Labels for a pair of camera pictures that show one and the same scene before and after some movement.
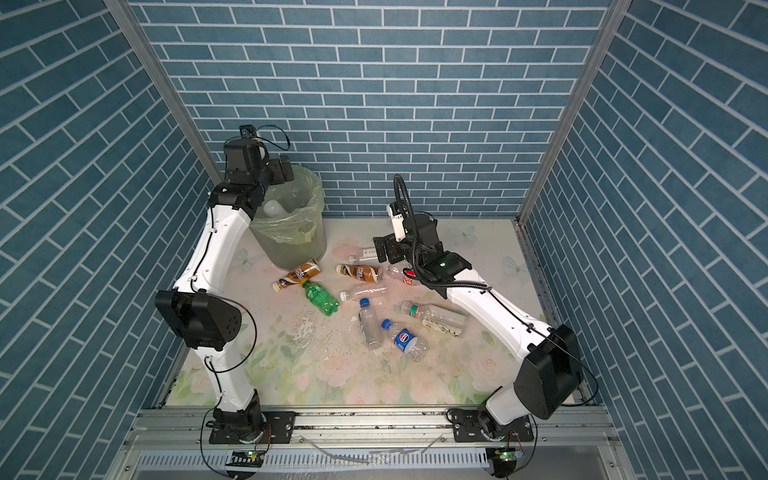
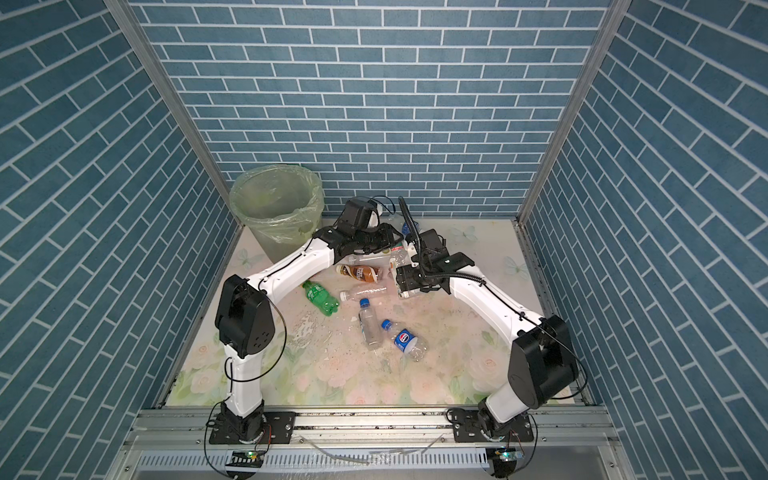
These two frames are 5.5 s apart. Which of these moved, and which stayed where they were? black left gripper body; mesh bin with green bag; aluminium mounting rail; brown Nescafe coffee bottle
Moved: black left gripper body
Stayed: brown Nescafe coffee bottle; aluminium mounting rail; mesh bin with green bag
